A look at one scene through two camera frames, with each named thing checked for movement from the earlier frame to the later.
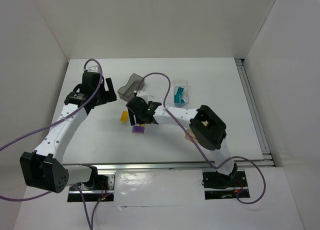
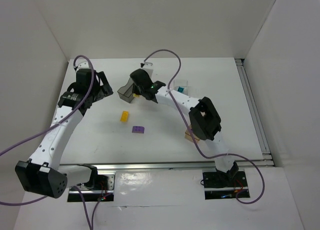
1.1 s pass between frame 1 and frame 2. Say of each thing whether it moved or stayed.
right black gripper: moved
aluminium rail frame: stayed
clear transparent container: stayed
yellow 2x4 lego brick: stayed
